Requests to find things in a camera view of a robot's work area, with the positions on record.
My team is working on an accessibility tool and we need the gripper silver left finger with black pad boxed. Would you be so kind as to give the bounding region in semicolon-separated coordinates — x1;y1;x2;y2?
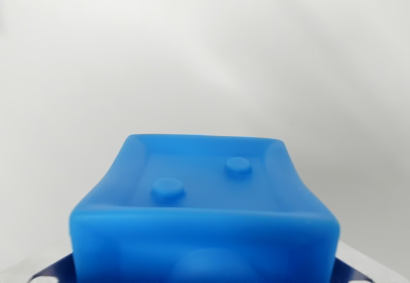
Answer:
26;252;74;283

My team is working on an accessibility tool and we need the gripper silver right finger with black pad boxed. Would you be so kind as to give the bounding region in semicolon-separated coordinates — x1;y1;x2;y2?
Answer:
332;256;379;283

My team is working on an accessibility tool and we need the blue cube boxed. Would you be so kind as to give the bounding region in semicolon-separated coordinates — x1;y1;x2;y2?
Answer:
69;133;341;283

